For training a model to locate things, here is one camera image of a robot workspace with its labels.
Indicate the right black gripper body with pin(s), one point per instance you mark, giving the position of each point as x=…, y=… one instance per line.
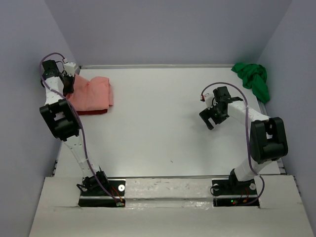
x=212, y=112

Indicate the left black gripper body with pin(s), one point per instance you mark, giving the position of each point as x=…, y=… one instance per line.
x=68, y=85

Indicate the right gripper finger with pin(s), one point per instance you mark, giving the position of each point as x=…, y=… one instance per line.
x=205, y=114
x=208, y=124

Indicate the pink t-shirt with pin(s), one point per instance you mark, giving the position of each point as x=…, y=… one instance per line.
x=93, y=94

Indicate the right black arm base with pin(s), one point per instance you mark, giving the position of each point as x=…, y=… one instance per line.
x=231, y=192

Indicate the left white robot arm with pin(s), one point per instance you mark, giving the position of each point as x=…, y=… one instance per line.
x=64, y=123

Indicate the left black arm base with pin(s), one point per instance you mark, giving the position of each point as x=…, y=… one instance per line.
x=103, y=195

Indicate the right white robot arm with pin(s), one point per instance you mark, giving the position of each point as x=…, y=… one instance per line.
x=265, y=136

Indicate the red folded t-shirt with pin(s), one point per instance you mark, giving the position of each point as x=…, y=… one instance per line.
x=95, y=112

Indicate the green crumpled t-shirt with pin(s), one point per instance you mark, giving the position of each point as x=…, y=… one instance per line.
x=254, y=77

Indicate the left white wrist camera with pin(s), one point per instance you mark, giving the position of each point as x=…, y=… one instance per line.
x=70, y=69

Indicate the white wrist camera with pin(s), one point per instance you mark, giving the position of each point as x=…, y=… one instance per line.
x=70, y=69
x=208, y=99

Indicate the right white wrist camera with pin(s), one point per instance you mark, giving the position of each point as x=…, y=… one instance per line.
x=208, y=99

